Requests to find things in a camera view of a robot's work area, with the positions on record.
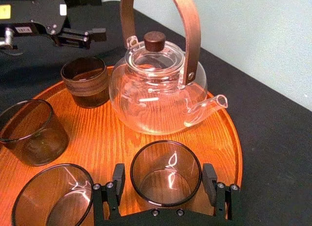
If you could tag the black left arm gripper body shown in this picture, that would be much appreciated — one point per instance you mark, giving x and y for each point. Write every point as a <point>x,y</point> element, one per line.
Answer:
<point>34,13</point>

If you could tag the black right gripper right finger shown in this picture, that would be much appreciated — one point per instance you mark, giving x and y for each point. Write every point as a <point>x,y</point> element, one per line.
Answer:
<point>210,184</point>

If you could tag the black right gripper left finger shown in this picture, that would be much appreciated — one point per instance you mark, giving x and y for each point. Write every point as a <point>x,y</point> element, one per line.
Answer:
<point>118,179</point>

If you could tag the round orange wooden tray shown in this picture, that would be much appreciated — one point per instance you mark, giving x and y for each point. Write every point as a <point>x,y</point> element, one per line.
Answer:
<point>104,140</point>

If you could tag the smoky glass cup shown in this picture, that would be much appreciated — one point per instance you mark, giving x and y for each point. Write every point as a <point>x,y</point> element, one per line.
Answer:
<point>53,199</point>
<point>165,177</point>
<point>34,138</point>

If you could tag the smoky glass with wooden band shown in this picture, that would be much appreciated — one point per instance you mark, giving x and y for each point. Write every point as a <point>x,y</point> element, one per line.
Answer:
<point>85,84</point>

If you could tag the glass teapot lid, wooden knob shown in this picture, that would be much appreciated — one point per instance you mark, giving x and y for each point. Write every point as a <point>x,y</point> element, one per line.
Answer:
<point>154,52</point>

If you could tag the black table cloth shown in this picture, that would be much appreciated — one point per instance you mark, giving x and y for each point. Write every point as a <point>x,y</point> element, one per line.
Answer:
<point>273,138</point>

